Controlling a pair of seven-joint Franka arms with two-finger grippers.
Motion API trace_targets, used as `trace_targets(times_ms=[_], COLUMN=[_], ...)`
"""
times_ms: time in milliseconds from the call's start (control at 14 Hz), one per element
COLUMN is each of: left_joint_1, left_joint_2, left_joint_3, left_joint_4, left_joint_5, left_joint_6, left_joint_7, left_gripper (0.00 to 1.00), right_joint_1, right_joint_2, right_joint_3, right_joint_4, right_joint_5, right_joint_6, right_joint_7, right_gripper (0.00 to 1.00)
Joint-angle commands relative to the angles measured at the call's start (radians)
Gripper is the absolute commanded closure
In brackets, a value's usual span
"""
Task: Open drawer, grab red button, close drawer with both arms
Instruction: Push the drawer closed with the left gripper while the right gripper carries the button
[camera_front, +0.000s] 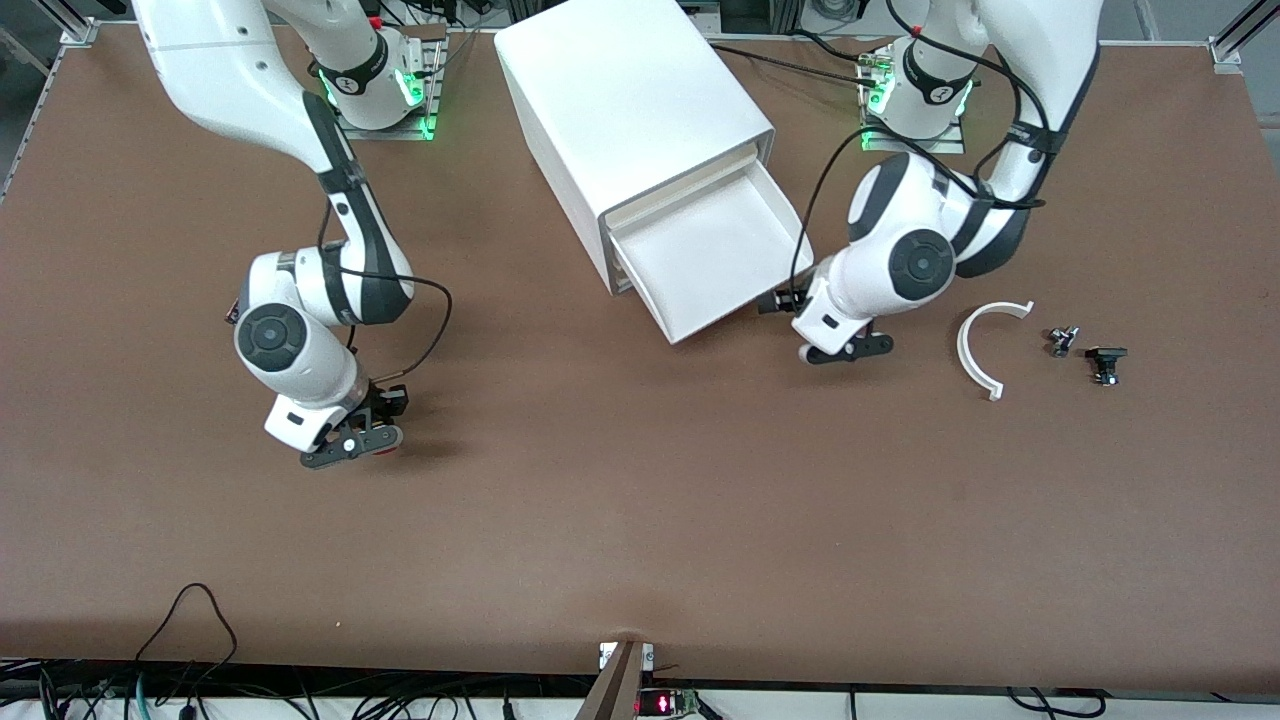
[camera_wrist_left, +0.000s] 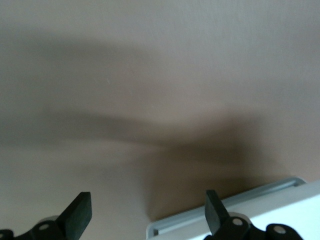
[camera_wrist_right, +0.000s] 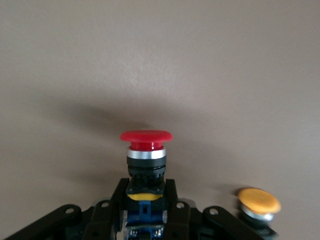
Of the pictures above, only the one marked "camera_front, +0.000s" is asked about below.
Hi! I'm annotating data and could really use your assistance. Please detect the white curved plastic bracket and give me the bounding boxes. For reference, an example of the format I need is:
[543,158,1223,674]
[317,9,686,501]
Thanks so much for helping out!
[957,300,1036,402]

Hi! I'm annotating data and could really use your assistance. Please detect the black cable bundle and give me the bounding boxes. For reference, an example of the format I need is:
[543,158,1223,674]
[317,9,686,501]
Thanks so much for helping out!
[0,660,601,720]

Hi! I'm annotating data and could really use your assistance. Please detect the brown camera stand post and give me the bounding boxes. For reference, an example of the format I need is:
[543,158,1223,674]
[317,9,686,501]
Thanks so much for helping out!
[573,640,646,720]

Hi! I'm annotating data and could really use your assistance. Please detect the small black plastic part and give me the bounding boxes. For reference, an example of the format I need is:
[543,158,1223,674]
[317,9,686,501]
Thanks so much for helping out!
[1085,346,1130,387]

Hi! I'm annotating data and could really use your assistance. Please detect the thin black looped cable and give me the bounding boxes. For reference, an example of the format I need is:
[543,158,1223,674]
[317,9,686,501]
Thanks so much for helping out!
[133,583,239,669]

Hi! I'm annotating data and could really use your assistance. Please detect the aluminium frame profile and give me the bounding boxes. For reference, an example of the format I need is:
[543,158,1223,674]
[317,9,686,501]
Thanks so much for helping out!
[58,0,98,47]
[1208,0,1280,69]

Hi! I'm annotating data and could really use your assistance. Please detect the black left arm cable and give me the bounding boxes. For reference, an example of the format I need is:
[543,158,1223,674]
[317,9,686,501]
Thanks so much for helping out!
[788,0,1066,301]

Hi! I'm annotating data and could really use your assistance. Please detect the black table cables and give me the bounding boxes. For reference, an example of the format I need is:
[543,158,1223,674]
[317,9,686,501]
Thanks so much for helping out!
[705,40,886,83]

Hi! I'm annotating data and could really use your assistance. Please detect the small red LED device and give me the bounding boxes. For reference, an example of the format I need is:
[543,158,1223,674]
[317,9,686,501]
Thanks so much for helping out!
[638,688,701,719]

